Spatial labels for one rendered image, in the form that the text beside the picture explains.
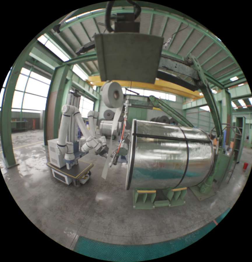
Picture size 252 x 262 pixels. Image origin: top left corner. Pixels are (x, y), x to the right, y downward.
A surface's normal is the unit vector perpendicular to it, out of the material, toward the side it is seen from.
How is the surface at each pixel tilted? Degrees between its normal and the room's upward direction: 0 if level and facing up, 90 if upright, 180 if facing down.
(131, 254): 0
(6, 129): 90
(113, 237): 0
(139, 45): 145
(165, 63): 130
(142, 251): 0
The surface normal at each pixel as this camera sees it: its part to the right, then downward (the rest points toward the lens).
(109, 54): -0.12, 0.86
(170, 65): 0.07, 0.71
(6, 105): 0.99, 0.11
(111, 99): 0.88, 0.13
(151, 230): 0.10, -0.99
